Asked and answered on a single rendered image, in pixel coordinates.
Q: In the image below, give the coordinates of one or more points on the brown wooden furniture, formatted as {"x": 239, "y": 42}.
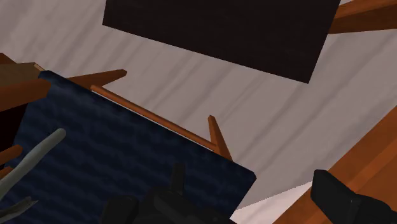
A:
{"x": 363, "y": 17}
{"x": 369, "y": 155}

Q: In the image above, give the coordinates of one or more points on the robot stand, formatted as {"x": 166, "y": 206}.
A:
{"x": 223, "y": 31}

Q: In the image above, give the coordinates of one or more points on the blue seat wooden chair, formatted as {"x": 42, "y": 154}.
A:
{"x": 118, "y": 149}

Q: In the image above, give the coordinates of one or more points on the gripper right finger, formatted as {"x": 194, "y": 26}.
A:
{"x": 335, "y": 198}

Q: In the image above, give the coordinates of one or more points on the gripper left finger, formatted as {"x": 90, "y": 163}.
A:
{"x": 178, "y": 180}

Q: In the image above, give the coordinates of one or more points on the small grey kitchen tool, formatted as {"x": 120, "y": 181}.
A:
{"x": 14, "y": 209}

